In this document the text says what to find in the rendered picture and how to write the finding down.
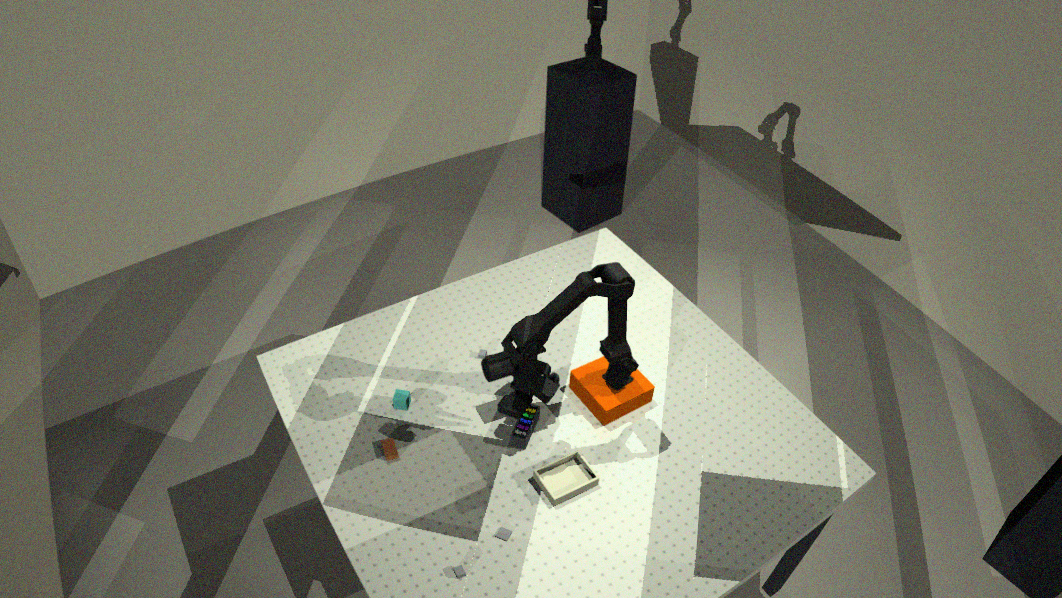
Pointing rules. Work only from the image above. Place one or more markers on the small teal block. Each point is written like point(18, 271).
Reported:
point(401, 399)

